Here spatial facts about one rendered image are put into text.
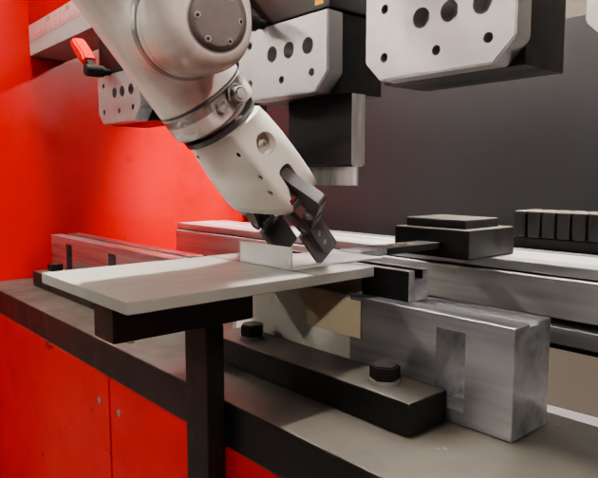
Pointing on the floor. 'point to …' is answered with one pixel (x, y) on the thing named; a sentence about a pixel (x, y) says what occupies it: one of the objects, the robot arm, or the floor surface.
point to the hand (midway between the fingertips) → (298, 239)
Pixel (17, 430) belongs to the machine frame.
